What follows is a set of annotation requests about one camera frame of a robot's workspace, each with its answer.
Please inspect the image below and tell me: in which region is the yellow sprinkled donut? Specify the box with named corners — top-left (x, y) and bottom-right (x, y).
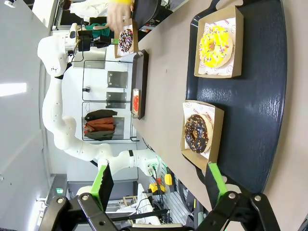
top-left (199, 26), bottom-right (234, 69)

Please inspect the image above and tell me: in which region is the chocolate sprinkled donut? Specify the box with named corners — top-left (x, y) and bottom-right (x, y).
top-left (184, 114), bottom-right (214, 154)

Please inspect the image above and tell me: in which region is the dark green jacket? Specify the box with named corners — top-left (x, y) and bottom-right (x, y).
top-left (84, 109), bottom-right (118, 121)

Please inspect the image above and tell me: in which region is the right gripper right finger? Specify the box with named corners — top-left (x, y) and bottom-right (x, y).
top-left (197, 162), bottom-right (282, 231)

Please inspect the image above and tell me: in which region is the grey wall panel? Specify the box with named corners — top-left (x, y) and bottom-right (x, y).
top-left (107, 71), bottom-right (128, 89)
top-left (105, 91), bottom-right (127, 109)

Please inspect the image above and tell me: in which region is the dark multicolour sprinkled donut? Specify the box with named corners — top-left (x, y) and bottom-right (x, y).
top-left (117, 28), bottom-right (134, 53)

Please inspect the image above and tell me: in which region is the person's right hand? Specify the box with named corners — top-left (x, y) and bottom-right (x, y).
top-left (107, 2), bottom-right (134, 32)

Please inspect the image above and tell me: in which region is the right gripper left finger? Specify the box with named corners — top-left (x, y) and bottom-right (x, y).
top-left (44, 162), bottom-right (121, 231)

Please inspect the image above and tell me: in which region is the mannequin with white jacket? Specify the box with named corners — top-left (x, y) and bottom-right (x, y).
top-left (61, 0), bottom-right (109, 18)

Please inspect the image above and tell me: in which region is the black clothes rack frame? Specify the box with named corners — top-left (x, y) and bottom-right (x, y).
top-left (81, 60), bottom-right (140, 142)

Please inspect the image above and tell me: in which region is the rust red jacket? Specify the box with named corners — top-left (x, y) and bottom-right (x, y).
top-left (84, 117), bottom-right (116, 132)

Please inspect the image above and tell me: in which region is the large brown serving tray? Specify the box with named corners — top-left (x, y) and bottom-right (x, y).
top-left (129, 49), bottom-right (149, 120)

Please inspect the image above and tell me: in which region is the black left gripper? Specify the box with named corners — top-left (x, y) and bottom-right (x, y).
top-left (77, 30), bottom-right (119, 52)

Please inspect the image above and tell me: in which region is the olive jacket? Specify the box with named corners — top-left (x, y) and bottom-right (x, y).
top-left (84, 129), bottom-right (116, 141)

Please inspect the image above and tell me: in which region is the white printed paper liner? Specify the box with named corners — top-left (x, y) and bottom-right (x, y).
top-left (116, 24), bottom-right (135, 57)
top-left (181, 101), bottom-right (216, 159)
top-left (198, 16), bottom-right (236, 77)

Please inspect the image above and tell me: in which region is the large black serving tray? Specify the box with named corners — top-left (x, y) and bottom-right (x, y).
top-left (185, 0), bottom-right (288, 193)

